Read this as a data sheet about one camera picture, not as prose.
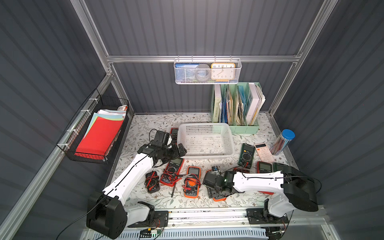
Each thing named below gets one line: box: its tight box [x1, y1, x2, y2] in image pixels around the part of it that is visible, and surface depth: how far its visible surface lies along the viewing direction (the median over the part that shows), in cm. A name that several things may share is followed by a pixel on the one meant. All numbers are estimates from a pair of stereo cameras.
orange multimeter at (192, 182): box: [182, 166, 202, 199], surface depth 82 cm
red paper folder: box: [74, 117, 124, 160], surface depth 71 cm
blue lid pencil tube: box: [270, 129, 296, 156], surface depth 86 cm
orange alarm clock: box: [210, 62, 236, 82], surface depth 90 cm
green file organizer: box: [211, 82, 266, 134], surface depth 103 cm
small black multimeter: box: [144, 170, 160, 194], surface depth 84 cm
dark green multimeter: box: [237, 143, 256, 169], surface depth 96 cm
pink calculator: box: [254, 142, 275, 164], surface depth 98 cm
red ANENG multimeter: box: [160, 158, 185, 187], surface depth 88 cm
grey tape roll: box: [195, 63, 211, 82], surface depth 89 cm
